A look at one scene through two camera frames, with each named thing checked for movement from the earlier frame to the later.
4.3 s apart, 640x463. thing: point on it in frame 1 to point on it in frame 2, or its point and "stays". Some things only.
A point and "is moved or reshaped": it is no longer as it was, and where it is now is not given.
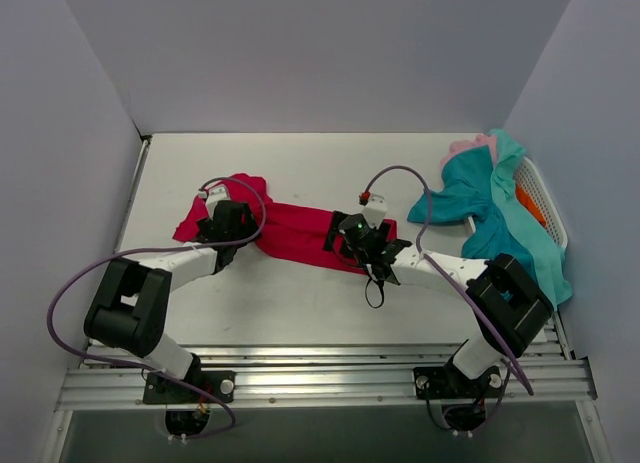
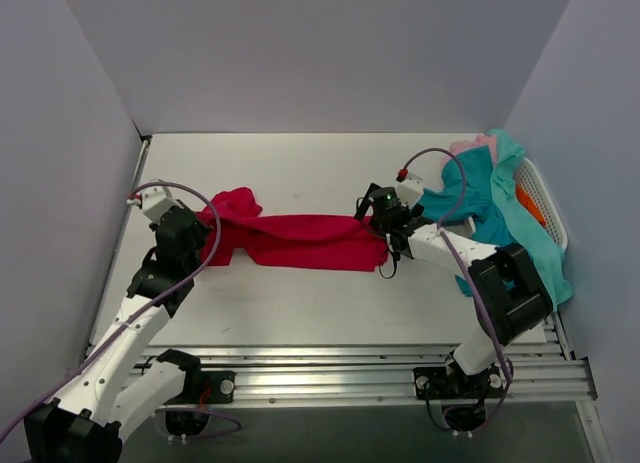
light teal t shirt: x=543 y=251 stays
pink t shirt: x=478 y=140 stays
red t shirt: x=294 y=232 is moved or reshaped
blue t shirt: x=468 y=192 stays
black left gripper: x=208 y=227 to x=195 y=225
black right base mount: x=444 y=382 stays
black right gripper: x=333 y=236 to x=375 y=215
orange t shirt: x=526 y=201 stays
